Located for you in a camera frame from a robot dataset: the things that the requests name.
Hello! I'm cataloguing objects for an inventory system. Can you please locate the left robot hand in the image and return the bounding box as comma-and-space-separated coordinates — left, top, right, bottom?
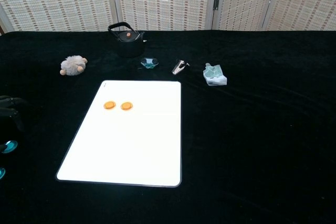
0, 95, 29, 154

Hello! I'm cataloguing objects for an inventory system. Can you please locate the white rectangular board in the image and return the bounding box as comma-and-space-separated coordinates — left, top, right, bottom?
55, 79, 182, 188

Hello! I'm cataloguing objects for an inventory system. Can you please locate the grey plush sheep toy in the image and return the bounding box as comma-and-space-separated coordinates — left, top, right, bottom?
60, 55, 88, 76

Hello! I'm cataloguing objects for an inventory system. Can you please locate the silver metal clip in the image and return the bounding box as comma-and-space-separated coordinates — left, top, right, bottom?
171, 59, 190, 76

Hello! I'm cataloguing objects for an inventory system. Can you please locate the green white plastic packet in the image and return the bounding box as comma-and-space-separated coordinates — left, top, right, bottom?
202, 62, 228, 87

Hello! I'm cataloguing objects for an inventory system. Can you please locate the black velvet tablecloth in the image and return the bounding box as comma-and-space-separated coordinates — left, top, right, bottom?
0, 29, 336, 224

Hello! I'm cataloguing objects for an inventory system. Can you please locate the black teapot with handle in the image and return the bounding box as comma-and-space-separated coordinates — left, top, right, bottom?
107, 22, 146, 58

